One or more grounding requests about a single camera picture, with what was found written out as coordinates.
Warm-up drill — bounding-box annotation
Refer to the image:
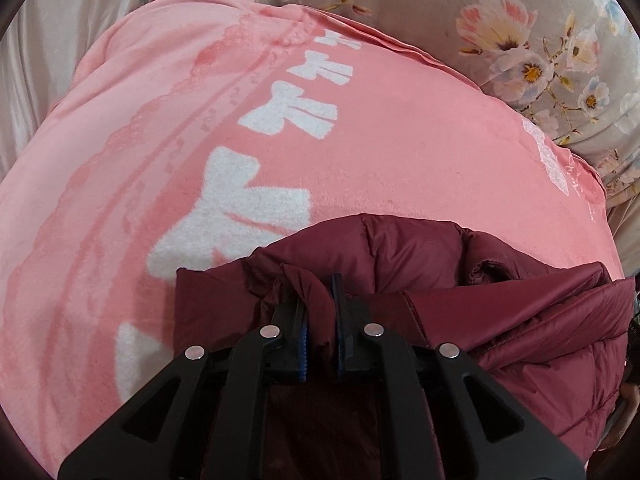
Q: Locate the grey floral quilt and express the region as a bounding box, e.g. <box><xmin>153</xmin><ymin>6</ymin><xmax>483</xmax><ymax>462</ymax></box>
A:
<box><xmin>195</xmin><ymin>0</ymin><xmax>640</xmax><ymax>276</ymax></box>

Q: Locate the maroon puffer jacket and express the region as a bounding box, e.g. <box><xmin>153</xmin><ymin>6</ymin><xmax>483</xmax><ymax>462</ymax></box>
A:
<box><xmin>175</xmin><ymin>213</ymin><xmax>638</xmax><ymax>480</ymax></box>

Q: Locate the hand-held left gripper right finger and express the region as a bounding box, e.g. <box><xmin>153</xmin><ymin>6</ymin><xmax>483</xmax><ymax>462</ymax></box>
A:
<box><xmin>331</xmin><ymin>273</ymin><xmax>587</xmax><ymax>480</ymax></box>

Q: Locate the pink printed blanket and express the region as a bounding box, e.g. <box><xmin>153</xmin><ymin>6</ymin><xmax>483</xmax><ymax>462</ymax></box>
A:
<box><xmin>0</xmin><ymin>0</ymin><xmax>623</xmax><ymax>480</ymax></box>

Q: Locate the white satin curtain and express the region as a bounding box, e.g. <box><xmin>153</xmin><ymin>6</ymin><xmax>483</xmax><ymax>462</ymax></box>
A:
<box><xmin>0</xmin><ymin>0</ymin><xmax>161</xmax><ymax>176</ymax></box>

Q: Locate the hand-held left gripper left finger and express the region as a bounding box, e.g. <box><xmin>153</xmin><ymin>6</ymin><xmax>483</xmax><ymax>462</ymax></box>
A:
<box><xmin>57</xmin><ymin>300</ymin><xmax>309</xmax><ymax>480</ymax></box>

